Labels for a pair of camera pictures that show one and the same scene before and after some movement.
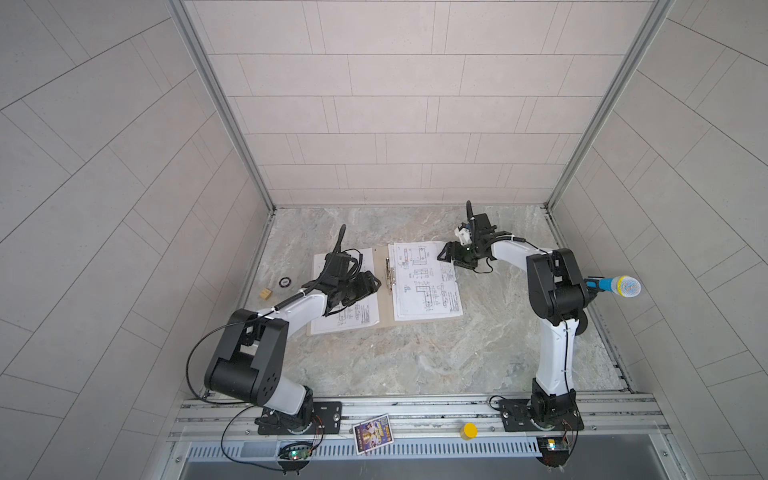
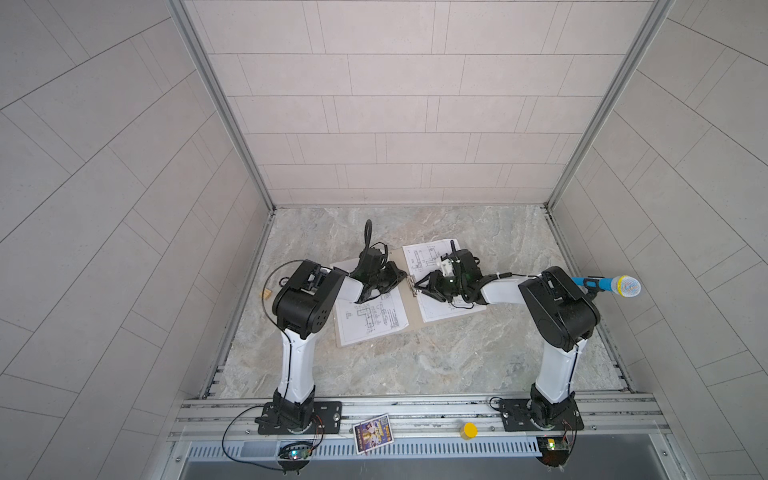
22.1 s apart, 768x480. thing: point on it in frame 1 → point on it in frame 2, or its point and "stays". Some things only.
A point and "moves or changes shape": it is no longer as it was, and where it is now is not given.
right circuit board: (552, 450) stays
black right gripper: (456, 255) → (435, 278)
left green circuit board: (295, 453) stays
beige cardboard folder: (386, 318) → (412, 309)
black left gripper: (363, 290) → (392, 279)
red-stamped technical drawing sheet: (423, 286) stays
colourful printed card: (373, 433) stays
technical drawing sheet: (360, 314) moves or changes shape
